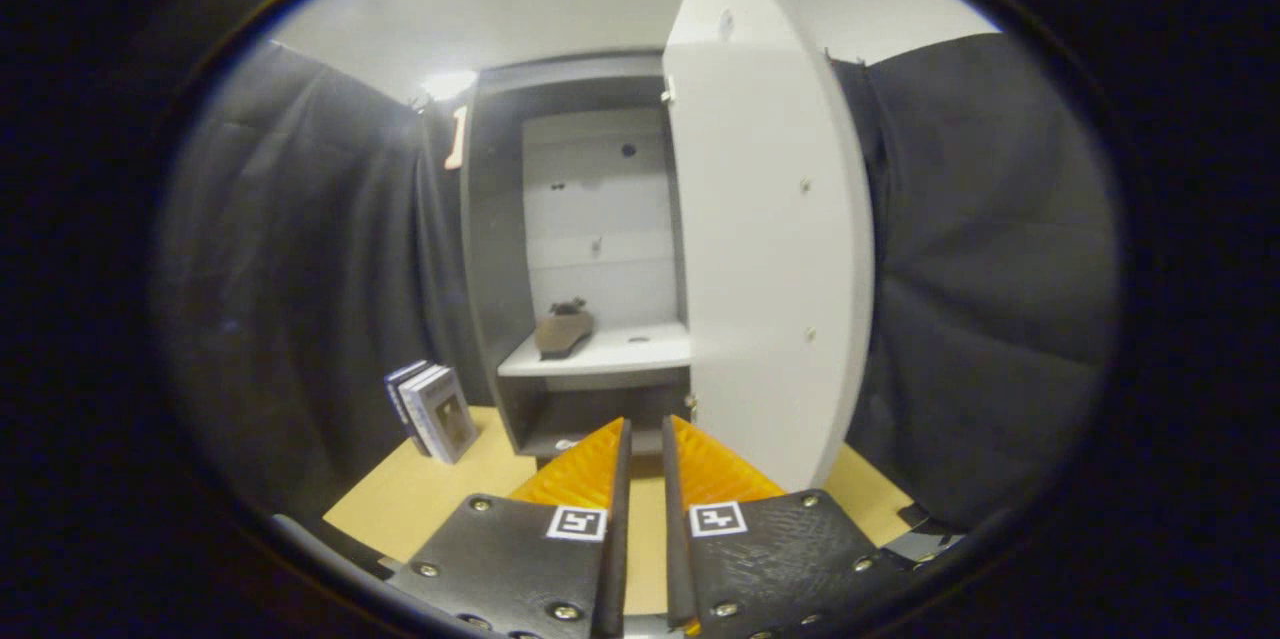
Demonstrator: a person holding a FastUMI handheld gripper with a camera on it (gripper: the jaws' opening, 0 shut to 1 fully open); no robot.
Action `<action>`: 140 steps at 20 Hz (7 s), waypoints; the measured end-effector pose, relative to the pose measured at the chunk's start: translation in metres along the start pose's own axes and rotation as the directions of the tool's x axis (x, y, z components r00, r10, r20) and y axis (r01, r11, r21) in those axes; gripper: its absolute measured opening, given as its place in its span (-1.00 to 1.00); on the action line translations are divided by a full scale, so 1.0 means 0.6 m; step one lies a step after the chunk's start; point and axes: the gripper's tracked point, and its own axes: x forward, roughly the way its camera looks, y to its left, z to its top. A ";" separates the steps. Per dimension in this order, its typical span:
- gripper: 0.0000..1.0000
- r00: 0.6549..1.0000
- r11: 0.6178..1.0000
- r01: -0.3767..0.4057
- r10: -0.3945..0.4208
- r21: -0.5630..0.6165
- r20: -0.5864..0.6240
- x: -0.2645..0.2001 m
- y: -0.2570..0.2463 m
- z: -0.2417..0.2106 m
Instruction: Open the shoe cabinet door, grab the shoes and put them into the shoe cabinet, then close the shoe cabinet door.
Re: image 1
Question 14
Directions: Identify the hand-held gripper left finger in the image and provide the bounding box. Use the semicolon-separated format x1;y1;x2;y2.
385;417;633;639

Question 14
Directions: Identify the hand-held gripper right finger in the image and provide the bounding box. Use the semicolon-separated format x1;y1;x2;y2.
660;414;916;639

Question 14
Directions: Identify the brown fuzzy slipper shoe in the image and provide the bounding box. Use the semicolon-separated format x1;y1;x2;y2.
533;297;596;360

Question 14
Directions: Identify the white shoe cabinet door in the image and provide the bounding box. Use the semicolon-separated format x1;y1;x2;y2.
662;0;876;495

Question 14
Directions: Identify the white cabinet shelf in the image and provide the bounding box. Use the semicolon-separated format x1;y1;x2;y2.
497;321;693;380

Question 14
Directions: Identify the grey cover book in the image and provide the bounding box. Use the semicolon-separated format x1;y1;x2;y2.
405;366;481;465

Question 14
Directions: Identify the black backdrop cloth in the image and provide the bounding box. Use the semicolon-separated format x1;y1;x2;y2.
155;31;1121;530

